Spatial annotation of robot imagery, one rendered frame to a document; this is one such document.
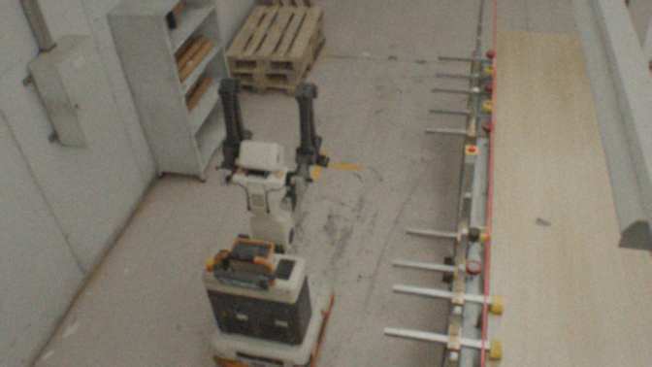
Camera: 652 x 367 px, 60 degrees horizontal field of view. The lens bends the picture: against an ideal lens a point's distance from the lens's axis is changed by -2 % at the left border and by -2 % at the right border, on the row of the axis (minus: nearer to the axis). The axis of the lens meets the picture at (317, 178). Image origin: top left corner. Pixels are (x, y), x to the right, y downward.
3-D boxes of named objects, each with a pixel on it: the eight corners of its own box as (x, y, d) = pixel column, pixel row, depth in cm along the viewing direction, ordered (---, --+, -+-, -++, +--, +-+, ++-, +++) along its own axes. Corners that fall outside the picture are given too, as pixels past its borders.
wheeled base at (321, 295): (310, 385, 345) (307, 363, 329) (212, 365, 360) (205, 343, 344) (337, 297, 393) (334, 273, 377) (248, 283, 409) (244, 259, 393)
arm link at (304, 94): (291, 89, 295) (309, 91, 293) (299, 81, 307) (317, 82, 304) (295, 166, 318) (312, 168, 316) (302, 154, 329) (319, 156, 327)
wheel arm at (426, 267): (392, 268, 307) (392, 262, 305) (393, 263, 310) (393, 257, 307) (475, 279, 297) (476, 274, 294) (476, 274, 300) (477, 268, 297)
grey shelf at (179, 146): (158, 178, 513) (106, 15, 413) (198, 119, 579) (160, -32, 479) (205, 183, 503) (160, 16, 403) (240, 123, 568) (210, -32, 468)
